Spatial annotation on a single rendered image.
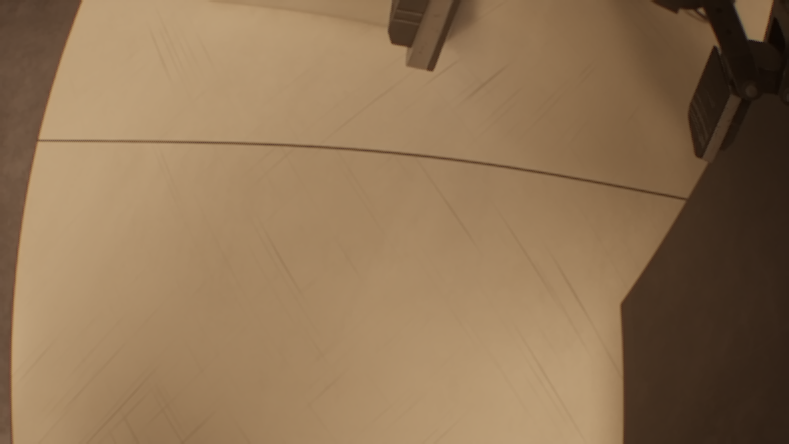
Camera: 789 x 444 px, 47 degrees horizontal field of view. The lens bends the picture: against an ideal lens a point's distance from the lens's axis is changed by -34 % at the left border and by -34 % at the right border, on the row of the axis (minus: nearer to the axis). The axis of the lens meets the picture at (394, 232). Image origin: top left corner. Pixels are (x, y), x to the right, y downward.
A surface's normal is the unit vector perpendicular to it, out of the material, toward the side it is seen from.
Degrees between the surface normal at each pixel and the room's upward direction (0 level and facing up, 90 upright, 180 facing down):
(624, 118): 0
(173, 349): 0
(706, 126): 90
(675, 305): 86
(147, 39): 0
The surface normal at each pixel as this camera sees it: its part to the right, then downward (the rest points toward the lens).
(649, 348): -0.96, -0.13
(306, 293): 0.22, -0.56
